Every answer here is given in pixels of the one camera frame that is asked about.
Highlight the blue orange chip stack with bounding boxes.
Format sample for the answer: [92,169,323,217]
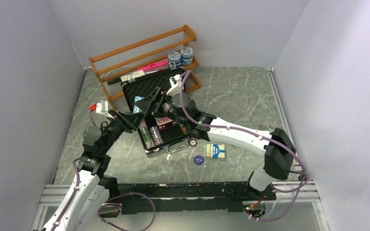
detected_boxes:
[149,126,163,146]

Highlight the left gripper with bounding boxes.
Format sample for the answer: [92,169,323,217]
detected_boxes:
[100,109,145,154]

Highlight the red playing card deck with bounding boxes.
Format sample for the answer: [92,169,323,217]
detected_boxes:
[155,117,172,126]

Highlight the blue small blind button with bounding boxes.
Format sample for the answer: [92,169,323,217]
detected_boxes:
[194,155,205,166]

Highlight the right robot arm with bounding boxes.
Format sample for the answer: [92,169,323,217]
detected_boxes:
[135,75,296,200]

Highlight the light blue chip stack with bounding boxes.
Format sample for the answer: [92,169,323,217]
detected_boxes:
[132,96,145,114]

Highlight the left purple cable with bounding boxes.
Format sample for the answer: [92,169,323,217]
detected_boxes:
[49,110,98,231]

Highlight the pink highlighter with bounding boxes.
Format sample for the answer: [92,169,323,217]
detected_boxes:
[137,59,169,72]

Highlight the green chip stack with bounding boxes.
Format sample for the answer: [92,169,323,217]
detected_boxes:
[139,121,155,150]

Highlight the black poker chip case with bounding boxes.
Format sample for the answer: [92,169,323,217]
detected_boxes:
[121,69,190,154]

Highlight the single chip by handle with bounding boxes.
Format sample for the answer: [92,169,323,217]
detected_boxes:
[189,139,198,147]

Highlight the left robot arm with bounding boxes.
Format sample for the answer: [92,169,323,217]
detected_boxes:
[41,109,146,231]

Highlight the blue tin right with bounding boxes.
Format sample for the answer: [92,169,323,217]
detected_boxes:
[180,46,194,65]

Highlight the red dice pair in case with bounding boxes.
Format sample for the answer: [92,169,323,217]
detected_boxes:
[158,125,167,130]

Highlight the blue tin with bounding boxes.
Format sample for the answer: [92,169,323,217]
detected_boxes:
[180,46,194,65]
[167,51,182,68]

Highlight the blue Texas Hold'em card deck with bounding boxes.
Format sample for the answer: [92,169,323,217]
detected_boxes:
[205,144,226,159]

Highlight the blue tin left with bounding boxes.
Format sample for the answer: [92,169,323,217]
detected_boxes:
[167,51,182,68]

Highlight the black base frame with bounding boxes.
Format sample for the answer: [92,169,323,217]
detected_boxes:
[109,181,276,215]

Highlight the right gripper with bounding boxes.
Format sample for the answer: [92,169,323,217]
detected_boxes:
[134,87,188,128]

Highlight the clear tape roll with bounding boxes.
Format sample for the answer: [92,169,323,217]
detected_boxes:
[258,121,275,132]

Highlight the wooden shelf rack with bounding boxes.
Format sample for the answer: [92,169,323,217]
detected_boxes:
[88,25,197,109]

